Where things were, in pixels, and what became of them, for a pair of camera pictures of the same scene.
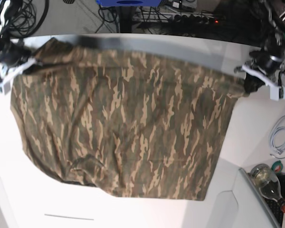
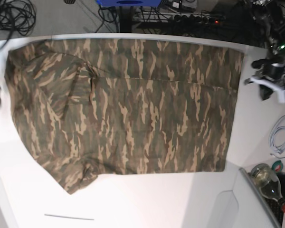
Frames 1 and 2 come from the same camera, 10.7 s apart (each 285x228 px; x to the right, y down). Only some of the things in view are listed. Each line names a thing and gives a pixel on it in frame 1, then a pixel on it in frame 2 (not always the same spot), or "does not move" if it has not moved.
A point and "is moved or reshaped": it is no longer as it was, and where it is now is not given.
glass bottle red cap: (269, 185) does not move
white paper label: (69, 217) does not move
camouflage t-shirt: (131, 127) is moved or reshaped
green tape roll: (278, 163) does not move
